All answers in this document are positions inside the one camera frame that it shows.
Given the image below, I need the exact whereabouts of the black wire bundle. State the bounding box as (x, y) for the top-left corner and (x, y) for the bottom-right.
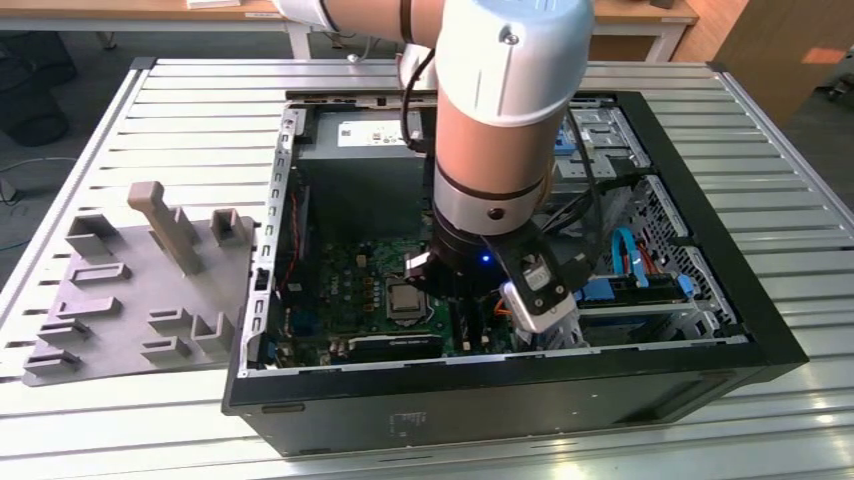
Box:
(532, 172), (641, 236)

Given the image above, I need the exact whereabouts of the brown wooden cabinet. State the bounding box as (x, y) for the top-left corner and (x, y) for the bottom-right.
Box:
(709, 0), (854, 131)

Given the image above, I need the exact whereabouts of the black graphics card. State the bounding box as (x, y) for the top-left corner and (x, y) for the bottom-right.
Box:
(345, 333), (445, 364)

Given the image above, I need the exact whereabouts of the silver disk bay bracket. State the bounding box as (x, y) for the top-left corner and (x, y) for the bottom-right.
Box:
(532, 294), (741, 351)

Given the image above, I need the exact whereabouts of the blue SATA wire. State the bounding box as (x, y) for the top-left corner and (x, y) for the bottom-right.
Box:
(609, 227), (652, 289)

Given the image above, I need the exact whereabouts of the wooden desk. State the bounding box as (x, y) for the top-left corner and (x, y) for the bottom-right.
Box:
(0, 0), (699, 64)

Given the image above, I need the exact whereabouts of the green motherboard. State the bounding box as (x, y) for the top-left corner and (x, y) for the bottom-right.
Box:
(265, 234), (519, 369)

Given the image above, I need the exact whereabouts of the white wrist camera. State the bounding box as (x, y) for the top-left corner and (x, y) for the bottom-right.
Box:
(499, 283), (579, 334)

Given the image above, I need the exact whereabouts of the black camera bracket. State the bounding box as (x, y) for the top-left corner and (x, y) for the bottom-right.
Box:
(480, 230), (596, 312)

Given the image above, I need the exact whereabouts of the grey power supply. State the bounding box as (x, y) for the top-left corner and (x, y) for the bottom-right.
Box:
(292, 109), (439, 244)

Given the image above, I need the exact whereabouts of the black PC case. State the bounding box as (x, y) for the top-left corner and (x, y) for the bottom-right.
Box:
(218, 89), (812, 457)

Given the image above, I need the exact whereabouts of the silver CPU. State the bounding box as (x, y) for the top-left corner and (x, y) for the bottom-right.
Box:
(388, 285), (428, 314)

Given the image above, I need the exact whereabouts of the hard disk in blue carrier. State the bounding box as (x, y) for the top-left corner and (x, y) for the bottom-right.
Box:
(576, 278), (692, 307)

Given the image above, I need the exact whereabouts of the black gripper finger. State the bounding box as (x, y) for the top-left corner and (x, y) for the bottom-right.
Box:
(401, 250), (436, 297)

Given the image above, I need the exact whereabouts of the black camera cable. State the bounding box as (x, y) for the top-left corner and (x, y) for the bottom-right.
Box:
(565, 107), (605, 266)

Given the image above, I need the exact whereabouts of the socket cover metal frame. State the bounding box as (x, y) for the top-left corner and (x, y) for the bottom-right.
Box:
(378, 272), (436, 329)

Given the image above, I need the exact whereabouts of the grey parts rack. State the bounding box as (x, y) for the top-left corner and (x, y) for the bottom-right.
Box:
(18, 180), (258, 389)

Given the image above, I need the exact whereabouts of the black bin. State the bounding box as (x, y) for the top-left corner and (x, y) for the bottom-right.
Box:
(0, 32), (78, 149)

